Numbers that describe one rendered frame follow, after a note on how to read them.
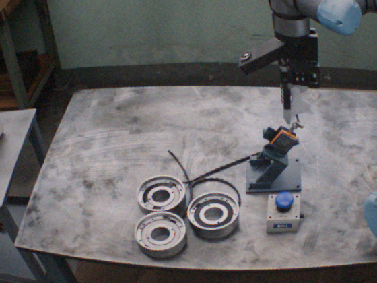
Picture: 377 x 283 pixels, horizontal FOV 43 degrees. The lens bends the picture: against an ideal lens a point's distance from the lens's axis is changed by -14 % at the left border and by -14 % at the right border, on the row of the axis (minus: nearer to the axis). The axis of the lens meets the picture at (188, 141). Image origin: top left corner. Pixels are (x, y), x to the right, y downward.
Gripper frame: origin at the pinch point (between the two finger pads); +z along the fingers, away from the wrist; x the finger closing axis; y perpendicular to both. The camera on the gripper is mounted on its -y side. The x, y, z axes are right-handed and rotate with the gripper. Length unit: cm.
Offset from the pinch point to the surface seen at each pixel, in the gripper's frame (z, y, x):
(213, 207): 15.8, -15.2, -11.1
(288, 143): 7.5, 0.8, -1.4
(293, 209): 14.0, 1.8, -14.5
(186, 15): 57, -39, 150
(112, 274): 44, -44, -12
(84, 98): 19, -54, 32
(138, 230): 15.7, -30.2, -17.7
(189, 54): 83, -40, 150
